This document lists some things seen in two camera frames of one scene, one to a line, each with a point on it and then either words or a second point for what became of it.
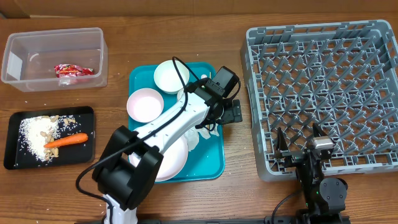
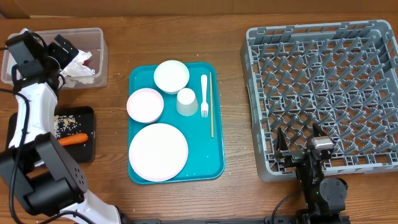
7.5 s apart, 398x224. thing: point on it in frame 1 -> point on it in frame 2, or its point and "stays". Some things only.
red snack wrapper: (66, 70) -> (86, 63)
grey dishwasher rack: (342, 76) stays
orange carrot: (69, 140) stays
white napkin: (192, 135) -> (76, 71)
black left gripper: (233, 111) -> (65, 57)
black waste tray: (17, 157) stays
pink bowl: (145, 105) stays
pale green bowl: (166, 78) stays
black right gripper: (293, 157) stays
